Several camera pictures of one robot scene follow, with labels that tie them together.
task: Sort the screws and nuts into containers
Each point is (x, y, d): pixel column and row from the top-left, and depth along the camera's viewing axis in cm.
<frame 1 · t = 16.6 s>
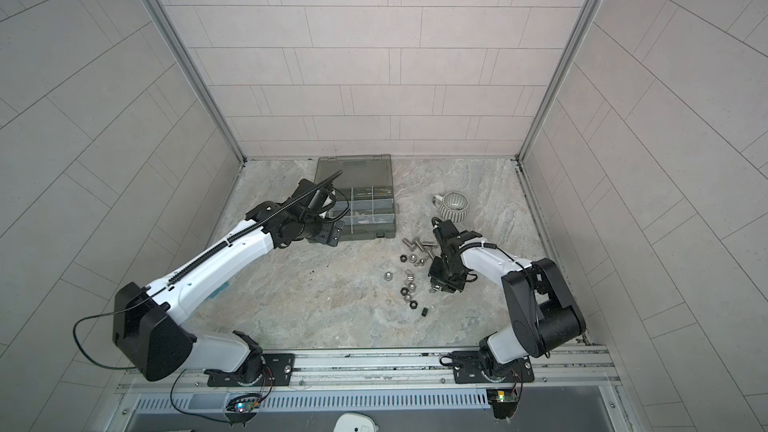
left hand: (334, 223, 80), fingers open
right hand: (431, 284, 86), fingers open
grey compartment organizer box: (367, 198, 106), on the table
ribbed grey ceramic cup: (453, 206, 104), on the table
silver hex bolt: (409, 244, 94), on the table
silver hex bolt 2: (419, 246, 93), on the table
silver hex bolt 3: (426, 244, 93), point 2 cm above the table
silver hex nut: (388, 276, 88), on the table
black hex nut: (404, 291, 86), on the table
black hex nut 2: (413, 304, 83), on the table
black hex nut 3: (424, 312, 82), on the table
silver hex nut 2: (410, 277, 88), on the table
silver hex nut 3: (412, 287, 86), on the table

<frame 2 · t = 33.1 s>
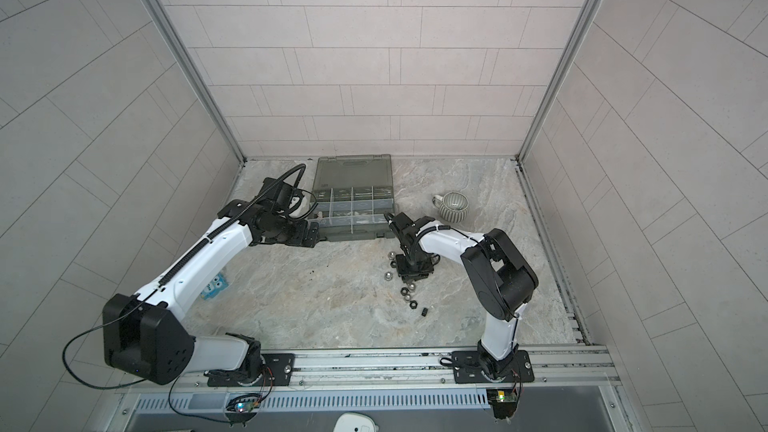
left hand: (313, 232, 81), fingers open
right hand: (404, 279, 88), fingers open
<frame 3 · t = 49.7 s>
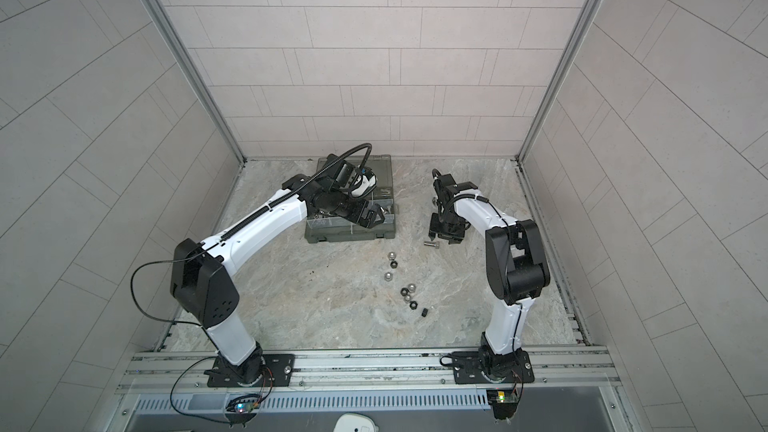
left hand: (379, 210, 80), fingers open
right hand: (435, 236, 92), fingers open
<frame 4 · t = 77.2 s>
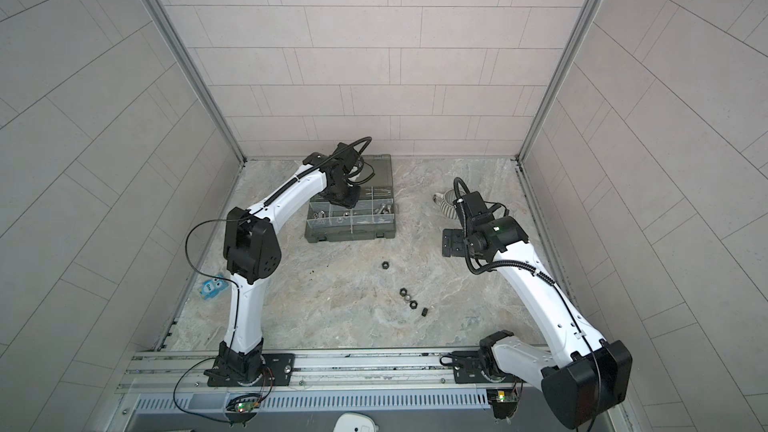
left hand: (360, 198, 93), fingers open
right hand: (459, 245, 77), fingers open
blue sticker scrap: (210, 288, 84), point 2 cm above the table
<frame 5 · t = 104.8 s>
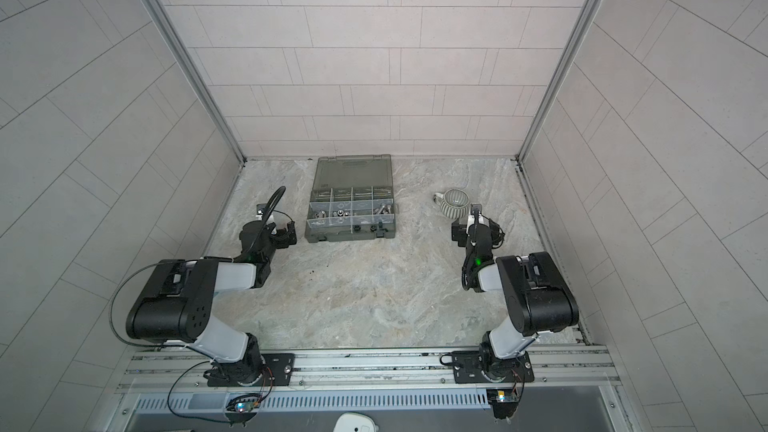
left hand: (284, 216, 94), fingers open
right hand: (472, 216, 94), fingers open
